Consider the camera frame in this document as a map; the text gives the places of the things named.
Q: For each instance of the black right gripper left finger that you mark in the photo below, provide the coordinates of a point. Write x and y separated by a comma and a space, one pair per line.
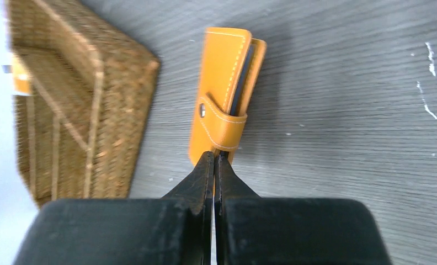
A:
173, 229

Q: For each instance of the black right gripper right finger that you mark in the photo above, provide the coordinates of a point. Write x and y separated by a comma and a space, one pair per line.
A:
251, 229

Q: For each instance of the orange leather card holder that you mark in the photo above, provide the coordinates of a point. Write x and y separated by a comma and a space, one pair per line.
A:
230, 65

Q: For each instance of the woven rattan divided tray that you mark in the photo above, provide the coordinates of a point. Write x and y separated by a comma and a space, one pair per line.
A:
80, 131

